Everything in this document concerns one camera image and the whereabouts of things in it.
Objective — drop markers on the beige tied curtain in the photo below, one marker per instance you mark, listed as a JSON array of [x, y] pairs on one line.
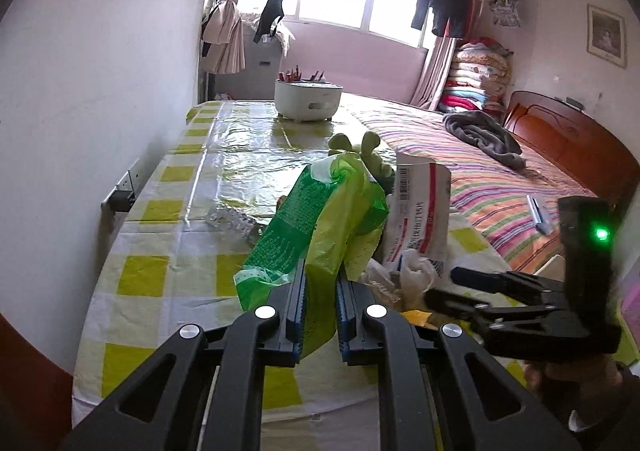
[[230, 31]]

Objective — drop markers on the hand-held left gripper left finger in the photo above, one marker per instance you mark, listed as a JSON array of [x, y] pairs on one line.
[[298, 313]]

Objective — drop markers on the pink curtain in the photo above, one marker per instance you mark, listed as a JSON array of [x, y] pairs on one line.
[[435, 76]]

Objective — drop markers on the yellow checked tablecloth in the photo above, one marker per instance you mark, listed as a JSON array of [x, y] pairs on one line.
[[165, 231]]

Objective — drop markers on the white remote control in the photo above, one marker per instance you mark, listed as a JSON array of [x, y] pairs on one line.
[[539, 213]]

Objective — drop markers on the white and red medicine box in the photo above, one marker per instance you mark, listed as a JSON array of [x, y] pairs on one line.
[[420, 211]]

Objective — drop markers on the black hanging garment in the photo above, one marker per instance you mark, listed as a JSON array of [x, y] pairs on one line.
[[270, 13]]

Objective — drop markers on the green plastic bag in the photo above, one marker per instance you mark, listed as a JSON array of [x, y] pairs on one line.
[[325, 211]]

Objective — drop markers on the white plastic basket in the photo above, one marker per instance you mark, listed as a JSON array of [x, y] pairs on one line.
[[305, 101]]

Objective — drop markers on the framed picture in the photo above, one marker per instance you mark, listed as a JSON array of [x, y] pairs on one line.
[[606, 36]]

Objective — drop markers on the green plush toy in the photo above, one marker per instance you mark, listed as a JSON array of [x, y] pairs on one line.
[[370, 151]]

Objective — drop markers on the yellow wrapper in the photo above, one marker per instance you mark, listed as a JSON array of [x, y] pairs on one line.
[[417, 317]]

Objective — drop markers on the stack of folded quilts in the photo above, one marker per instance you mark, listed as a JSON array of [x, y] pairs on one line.
[[475, 76]]

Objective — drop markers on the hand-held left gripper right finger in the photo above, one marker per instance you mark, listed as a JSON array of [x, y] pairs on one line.
[[342, 318]]

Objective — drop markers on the wall socket with plug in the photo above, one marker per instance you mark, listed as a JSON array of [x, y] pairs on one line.
[[122, 193]]

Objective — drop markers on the white plastic bag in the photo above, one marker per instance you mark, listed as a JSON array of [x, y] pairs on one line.
[[415, 271]]

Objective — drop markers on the grey blanket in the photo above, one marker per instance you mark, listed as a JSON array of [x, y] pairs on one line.
[[480, 133]]

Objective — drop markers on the person's right hand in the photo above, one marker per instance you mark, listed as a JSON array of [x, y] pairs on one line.
[[560, 381]]

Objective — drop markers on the clear plastic wrapper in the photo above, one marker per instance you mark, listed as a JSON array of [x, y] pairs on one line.
[[232, 221]]

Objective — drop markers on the wooden headboard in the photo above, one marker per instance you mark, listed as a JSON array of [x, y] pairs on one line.
[[560, 136]]

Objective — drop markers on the white cabinet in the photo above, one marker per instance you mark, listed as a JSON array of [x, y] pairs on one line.
[[262, 66]]

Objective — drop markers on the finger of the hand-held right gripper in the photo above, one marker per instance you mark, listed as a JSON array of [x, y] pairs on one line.
[[460, 303], [510, 283]]

